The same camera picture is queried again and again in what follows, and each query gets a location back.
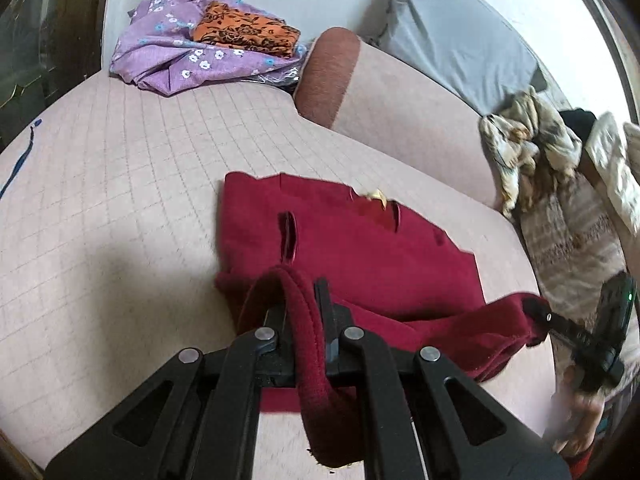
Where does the dark wooden glass cabinet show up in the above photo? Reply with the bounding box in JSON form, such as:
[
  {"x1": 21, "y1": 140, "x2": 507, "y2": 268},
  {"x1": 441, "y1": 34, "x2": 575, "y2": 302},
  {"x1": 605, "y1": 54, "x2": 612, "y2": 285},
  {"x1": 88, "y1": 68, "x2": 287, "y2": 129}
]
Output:
[{"x1": 0, "y1": 0, "x2": 106, "y2": 148}]

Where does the grey pillow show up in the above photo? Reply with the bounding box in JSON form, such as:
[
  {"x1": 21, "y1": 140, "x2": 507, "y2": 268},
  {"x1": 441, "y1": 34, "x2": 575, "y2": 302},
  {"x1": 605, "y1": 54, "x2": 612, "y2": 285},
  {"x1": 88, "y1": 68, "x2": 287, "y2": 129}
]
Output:
[{"x1": 375, "y1": 0, "x2": 548, "y2": 115}]

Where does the pink brown bolster pillow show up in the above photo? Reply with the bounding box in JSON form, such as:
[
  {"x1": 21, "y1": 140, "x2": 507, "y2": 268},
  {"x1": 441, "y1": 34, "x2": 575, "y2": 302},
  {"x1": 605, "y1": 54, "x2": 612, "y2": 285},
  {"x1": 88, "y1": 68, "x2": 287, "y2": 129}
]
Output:
[{"x1": 294, "y1": 27, "x2": 500, "y2": 209}]

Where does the orange black patterned cloth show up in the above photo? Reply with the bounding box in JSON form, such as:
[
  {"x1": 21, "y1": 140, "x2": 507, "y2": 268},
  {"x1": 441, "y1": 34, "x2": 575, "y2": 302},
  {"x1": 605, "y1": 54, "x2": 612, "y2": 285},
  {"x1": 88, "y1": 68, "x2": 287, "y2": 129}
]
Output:
[{"x1": 193, "y1": 1, "x2": 300, "y2": 58}]

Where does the purple floral cloth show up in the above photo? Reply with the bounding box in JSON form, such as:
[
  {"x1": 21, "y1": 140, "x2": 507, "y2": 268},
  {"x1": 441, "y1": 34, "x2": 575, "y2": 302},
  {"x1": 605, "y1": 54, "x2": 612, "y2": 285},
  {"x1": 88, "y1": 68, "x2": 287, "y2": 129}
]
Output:
[{"x1": 110, "y1": 0, "x2": 307, "y2": 96}]

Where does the blue strap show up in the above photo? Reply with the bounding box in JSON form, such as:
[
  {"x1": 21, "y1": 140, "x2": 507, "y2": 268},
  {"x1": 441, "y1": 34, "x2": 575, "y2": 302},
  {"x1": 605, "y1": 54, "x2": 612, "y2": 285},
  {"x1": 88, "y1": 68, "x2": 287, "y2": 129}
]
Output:
[{"x1": 0, "y1": 118, "x2": 44, "y2": 201}]

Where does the black item on blanket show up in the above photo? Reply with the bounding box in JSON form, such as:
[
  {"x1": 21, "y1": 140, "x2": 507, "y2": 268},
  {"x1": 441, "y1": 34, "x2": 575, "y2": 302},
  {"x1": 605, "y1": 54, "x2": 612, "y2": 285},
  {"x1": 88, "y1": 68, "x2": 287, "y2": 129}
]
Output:
[{"x1": 560, "y1": 108, "x2": 597, "y2": 143}]

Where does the dark red garment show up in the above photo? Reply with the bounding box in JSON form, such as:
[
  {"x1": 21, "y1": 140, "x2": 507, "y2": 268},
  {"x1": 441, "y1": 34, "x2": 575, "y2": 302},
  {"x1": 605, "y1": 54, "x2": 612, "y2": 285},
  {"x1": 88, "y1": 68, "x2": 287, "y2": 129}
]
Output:
[{"x1": 216, "y1": 172, "x2": 544, "y2": 468}]

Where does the pink quilted bedspread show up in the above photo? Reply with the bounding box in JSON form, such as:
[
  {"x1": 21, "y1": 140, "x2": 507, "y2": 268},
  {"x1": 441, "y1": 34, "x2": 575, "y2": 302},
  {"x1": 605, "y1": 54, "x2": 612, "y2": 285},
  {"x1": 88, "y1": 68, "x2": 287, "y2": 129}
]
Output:
[{"x1": 1, "y1": 73, "x2": 537, "y2": 466}]

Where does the person's right hand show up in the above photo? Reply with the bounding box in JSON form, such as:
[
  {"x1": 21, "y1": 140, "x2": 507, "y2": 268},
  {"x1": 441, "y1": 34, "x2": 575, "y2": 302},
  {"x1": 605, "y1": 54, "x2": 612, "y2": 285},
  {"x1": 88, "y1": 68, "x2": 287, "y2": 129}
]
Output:
[{"x1": 552, "y1": 365, "x2": 605, "y2": 458}]

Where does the cream floral crumpled cloth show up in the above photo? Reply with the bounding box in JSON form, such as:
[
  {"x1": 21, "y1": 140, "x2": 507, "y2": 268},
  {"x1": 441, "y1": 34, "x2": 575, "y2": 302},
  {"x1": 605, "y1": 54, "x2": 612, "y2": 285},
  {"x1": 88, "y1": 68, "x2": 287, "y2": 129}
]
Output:
[{"x1": 478, "y1": 87, "x2": 582, "y2": 219}]

